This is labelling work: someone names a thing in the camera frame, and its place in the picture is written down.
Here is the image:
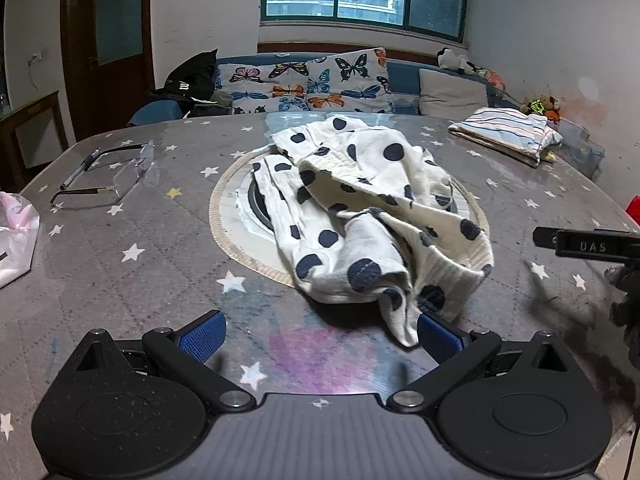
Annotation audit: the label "rimless eyeglasses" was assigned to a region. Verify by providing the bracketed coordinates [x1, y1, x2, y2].
[50, 140, 157, 211]

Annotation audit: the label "white polka dot pants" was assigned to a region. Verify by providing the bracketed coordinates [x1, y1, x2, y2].
[248, 115, 496, 348]

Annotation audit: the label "clear plastic storage box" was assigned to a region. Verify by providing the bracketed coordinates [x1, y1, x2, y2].
[554, 117, 607, 181]

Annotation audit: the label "black jacket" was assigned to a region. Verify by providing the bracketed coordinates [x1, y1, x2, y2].
[150, 49, 221, 111]

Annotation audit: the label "pink plush toy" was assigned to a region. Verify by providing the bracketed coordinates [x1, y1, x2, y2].
[482, 67, 507, 95]

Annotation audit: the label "butterfly print pillows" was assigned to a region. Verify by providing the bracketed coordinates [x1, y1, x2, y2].
[212, 47, 393, 115]

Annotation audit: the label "blue sofa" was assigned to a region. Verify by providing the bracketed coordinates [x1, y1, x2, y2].
[127, 52, 521, 128]

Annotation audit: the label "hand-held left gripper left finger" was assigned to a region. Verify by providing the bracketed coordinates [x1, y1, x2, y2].
[70, 310, 256, 411]

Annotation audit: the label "black and white plush toy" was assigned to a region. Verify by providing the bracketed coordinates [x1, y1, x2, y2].
[436, 47, 481, 75]

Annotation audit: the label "pink plastic bag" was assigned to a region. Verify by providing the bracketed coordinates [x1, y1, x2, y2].
[0, 191, 41, 289]

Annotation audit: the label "olive green garment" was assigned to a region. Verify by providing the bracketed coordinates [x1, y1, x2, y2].
[192, 89, 235, 117]

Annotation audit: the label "person's right hand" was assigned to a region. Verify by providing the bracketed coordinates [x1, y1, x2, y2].
[604, 264, 640, 333]

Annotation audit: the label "grey cushion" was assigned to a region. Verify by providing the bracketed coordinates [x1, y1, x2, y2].
[417, 68, 489, 120]

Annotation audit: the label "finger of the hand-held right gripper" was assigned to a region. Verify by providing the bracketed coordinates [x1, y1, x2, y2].
[532, 227, 560, 251]

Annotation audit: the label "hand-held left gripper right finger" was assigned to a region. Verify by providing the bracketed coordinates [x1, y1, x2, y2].
[387, 311, 576, 411]

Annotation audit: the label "brown wooden desk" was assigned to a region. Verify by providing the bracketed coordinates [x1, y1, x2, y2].
[0, 91, 69, 192]

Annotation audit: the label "grey star print tablecloth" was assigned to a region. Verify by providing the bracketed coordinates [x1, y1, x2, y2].
[17, 110, 640, 461]

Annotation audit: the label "dark wooden door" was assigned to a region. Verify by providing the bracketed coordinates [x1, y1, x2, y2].
[60, 0, 156, 143]

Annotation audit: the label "black pen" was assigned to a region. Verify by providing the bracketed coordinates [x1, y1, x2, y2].
[60, 149, 104, 191]

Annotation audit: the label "folded striped clothes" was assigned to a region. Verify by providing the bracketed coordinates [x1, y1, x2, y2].
[447, 107, 564, 168]

